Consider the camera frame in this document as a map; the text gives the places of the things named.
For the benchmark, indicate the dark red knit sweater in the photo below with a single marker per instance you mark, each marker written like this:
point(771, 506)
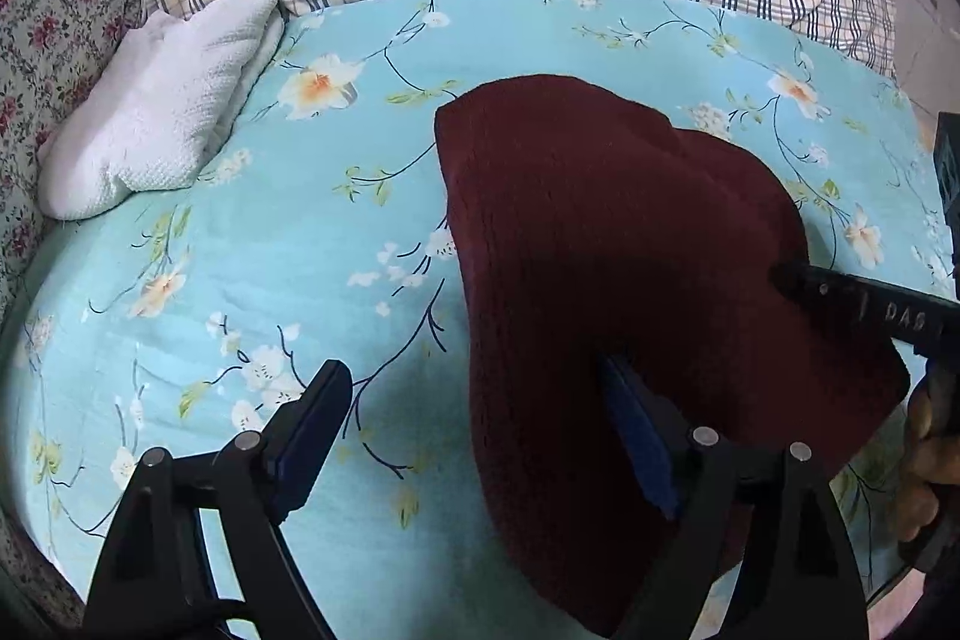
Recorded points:
point(591, 234)

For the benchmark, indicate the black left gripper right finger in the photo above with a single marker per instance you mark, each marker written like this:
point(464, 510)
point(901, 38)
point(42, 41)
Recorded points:
point(798, 576)

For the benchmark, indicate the light blue floral bedsheet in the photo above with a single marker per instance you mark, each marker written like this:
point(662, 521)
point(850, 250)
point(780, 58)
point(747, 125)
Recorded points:
point(179, 319)

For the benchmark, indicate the pink floral pillow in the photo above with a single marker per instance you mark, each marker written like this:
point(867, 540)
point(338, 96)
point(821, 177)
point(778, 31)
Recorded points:
point(52, 54)

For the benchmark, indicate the person's right hand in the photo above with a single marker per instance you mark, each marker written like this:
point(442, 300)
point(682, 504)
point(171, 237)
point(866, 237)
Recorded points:
point(929, 460)

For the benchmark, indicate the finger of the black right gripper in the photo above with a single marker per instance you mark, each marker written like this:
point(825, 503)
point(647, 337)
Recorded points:
point(823, 294)

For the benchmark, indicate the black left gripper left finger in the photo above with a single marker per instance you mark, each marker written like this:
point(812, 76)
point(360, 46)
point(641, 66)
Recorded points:
point(196, 540)

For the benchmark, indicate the white textured pillow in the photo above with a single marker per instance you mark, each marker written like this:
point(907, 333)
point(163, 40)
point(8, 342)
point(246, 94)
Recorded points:
point(162, 108)

